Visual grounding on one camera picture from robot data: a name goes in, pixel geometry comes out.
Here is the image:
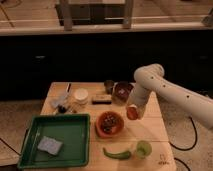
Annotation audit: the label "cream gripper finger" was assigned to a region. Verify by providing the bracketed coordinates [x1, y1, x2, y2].
[137, 106, 146, 119]
[126, 104, 137, 109]

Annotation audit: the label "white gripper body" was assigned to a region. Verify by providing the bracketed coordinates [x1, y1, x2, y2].
[128, 85, 150, 107]

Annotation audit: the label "red orange apple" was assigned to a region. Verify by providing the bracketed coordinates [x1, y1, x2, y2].
[126, 107, 138, 120]

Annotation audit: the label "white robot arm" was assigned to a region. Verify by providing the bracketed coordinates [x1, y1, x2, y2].
[127, 64, 213, 131]

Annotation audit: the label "small dark cup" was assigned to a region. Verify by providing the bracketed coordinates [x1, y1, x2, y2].
[104, 80, 115, 94]

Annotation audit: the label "green paper cup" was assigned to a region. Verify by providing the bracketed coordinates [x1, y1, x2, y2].
[135, 140, 152, 158]

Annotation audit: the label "dark brown bowl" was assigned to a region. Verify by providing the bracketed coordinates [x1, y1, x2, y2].
[114, 82, 133, 102]

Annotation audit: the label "orange bowl with nuts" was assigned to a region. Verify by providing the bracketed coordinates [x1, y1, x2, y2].
[95, 111, 124, 139]

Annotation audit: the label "green chili pepper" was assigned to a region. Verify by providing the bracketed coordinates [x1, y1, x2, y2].
[103, 148, 131, 160]

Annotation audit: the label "white round container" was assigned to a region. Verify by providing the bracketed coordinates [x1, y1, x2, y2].
[74, 88, 89, 105]

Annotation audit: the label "green plastic tray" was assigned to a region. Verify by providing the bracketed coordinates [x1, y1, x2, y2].
[18, 114, 90, 169]

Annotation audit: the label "small dark clutter items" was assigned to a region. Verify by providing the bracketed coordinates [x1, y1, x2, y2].
[58, 105, 79, 114]

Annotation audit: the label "clear plastic bag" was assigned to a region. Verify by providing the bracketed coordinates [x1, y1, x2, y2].
[50, 92, 69, 108]

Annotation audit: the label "blue grey sponge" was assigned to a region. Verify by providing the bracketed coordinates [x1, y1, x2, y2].
[37, 136, 63, 155]

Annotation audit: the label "white wooden chair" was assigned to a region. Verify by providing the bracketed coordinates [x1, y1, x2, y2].
[55, 0, 134, 31]

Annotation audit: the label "black power cable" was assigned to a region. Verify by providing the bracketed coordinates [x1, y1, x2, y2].
[169, 116, 199, 152]

